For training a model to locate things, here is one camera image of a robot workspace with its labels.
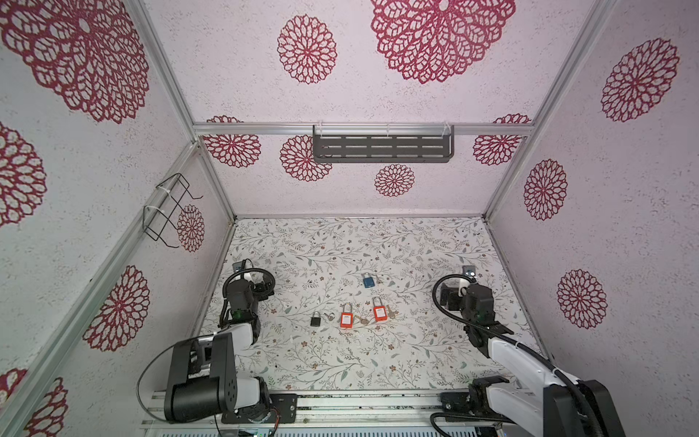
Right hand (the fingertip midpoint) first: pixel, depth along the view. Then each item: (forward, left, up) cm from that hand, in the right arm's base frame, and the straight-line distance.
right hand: (458, 280), depth 87 cm
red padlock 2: (-6, +25, -10) cm, 27 cm away
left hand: (-1, +68, -2) cm, 68 cm away
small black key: (-10, +46, -10) cm, 48 cm away
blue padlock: (+6, +29, -10) cm, 31 cm away
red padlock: (-9, +36, -9) cm, 38 cm away
